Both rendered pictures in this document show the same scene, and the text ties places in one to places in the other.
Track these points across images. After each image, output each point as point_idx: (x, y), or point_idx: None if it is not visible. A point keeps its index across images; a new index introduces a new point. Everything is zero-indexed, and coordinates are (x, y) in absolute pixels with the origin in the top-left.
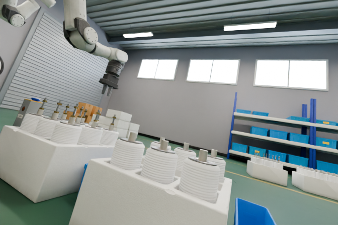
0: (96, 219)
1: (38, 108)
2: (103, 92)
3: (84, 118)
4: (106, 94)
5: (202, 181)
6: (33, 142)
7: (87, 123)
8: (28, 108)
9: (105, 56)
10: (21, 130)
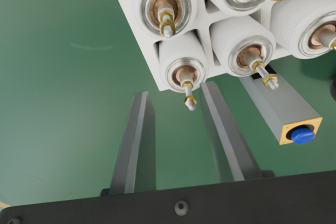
0: None
1: (284, 110)
2: (219, 91)
3: (184, 79)
4: (154, 123)
5: None
6: None
7: (175, 60)
8: (304, 101)
9: None
10: None
